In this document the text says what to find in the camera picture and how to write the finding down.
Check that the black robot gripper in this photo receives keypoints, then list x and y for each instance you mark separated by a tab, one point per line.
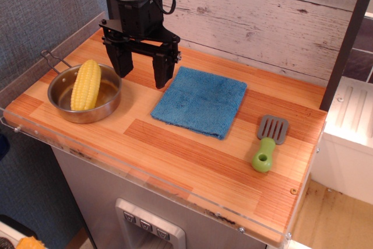
139	29

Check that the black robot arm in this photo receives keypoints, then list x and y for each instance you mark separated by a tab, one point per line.
139	29

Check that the blue folded cloth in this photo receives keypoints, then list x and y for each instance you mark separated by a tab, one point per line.
202	102

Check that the yellow toy corn cob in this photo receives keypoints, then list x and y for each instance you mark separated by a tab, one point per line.
86	87

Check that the small steel pan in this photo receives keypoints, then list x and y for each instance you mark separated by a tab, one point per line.
60	91

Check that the clear acrylic table guard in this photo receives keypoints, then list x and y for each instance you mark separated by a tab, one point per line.
205	186

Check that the grey toy fridge cabinet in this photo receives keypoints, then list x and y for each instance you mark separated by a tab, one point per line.
96	188

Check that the grey ice dispenser panel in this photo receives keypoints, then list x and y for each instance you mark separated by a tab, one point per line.
142	229

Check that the orange object at corner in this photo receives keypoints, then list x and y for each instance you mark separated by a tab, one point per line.
30	243

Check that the white toy sink unit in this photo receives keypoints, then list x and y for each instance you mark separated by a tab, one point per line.
343	160

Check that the green handled grey spatula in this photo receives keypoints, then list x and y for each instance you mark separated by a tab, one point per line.
272	132

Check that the dark vertical post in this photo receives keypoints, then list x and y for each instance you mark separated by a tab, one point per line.
343	55

